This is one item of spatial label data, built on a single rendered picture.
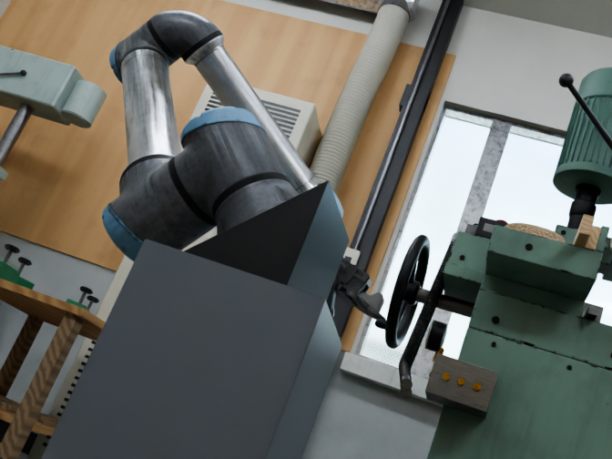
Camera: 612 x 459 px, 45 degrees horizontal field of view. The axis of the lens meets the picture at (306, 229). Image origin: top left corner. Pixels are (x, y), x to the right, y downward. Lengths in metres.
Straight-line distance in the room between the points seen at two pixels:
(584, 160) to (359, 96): 1.70
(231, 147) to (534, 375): 0.75
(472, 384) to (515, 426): 0.13
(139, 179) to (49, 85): 2.11
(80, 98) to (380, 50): 1.38
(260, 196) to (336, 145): 2.09
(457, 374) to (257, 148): 0.58
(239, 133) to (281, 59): 2.49
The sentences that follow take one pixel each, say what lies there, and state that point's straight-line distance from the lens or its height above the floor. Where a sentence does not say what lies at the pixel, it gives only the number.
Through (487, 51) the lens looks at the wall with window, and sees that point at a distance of 3.77.
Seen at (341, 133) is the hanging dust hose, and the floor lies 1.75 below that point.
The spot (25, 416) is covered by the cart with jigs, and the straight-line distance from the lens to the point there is 2.27.
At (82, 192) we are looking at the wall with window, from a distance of 3.71.
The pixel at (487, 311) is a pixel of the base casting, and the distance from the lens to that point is 1.58.
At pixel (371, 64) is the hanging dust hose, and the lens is 3.52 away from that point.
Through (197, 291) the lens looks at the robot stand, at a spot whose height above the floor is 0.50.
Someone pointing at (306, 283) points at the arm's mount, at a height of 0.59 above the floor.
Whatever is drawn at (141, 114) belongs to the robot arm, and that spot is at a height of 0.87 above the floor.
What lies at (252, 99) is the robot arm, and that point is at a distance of 1.83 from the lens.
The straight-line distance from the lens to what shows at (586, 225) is 1.48.
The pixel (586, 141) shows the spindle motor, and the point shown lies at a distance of 1.93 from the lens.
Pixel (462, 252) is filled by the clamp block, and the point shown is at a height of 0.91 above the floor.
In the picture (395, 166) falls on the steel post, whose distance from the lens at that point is 3.34.
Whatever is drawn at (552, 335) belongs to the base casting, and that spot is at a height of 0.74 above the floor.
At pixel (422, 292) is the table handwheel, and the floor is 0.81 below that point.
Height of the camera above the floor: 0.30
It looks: 18 degrees up
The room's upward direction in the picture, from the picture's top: 22 degrees clockwise
